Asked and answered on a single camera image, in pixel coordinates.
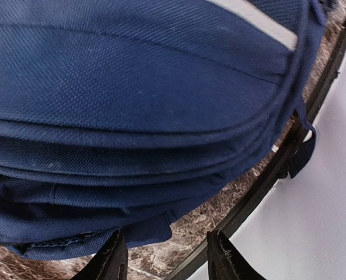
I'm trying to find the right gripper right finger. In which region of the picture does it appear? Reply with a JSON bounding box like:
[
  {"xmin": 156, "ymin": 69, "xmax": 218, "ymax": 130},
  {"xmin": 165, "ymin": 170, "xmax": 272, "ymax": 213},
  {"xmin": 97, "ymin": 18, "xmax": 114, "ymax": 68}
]
[{"xmin": 207, "ymin": 230, "xmax": 260, "ymax": 280}]

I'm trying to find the navy blue student backpack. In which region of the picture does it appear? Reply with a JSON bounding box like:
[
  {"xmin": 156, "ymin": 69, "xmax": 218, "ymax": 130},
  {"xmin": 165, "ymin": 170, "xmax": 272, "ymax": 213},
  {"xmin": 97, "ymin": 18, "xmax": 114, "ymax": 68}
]
[{"xmin": 0, "ymin": 1, "xmax": 327, "ymax": 261}]

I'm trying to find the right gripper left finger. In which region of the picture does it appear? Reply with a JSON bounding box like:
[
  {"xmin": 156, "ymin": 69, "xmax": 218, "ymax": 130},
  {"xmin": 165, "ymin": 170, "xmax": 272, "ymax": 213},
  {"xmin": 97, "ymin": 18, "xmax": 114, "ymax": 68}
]
[{"xmin": 83, "ymin": 232, "xmax": 128, "ymax": 280}]

